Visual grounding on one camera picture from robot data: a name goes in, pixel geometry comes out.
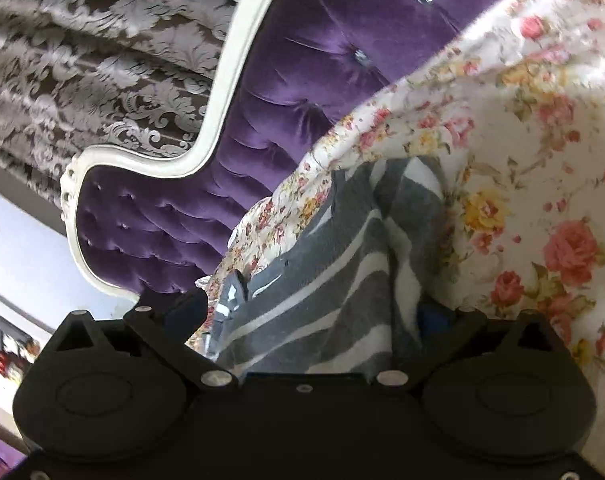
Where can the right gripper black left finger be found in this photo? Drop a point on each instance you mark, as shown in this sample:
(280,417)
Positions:
(165,322)

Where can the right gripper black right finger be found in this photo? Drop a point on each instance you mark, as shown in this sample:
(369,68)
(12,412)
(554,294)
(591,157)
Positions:
(410,361)

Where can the grey white striped garment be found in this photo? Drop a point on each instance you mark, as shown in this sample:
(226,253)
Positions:
(344,298)

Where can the floral bed sheet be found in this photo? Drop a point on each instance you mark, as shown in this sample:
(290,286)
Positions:
(513,111)

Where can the grey damask curtain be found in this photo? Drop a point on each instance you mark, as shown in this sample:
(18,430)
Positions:
(75,73)

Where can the purple tufted sofa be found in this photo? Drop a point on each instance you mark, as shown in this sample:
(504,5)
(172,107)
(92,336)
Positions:
(290,69)

